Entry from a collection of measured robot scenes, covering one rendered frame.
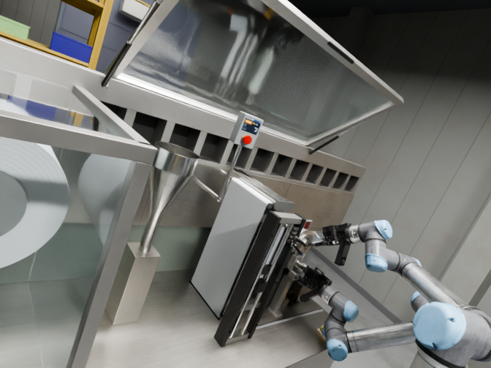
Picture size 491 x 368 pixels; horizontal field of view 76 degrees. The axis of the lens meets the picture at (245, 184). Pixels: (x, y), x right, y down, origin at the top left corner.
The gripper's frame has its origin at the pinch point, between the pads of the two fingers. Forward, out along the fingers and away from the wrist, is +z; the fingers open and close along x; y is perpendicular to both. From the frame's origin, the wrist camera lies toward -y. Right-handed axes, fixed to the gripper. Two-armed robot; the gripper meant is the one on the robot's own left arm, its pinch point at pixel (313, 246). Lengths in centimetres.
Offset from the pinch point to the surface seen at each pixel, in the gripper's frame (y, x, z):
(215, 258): -1.6, 36.6, 25.7
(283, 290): -18.0, 6.6, 15.2
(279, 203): 15.0, 33.4, -10.6
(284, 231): 4.5, 33.3, -11.2
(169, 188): 18, 75, -2
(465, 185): 62, -296, -17
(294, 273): -11.0, 7.3, 7.1
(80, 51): 237, 37, 228
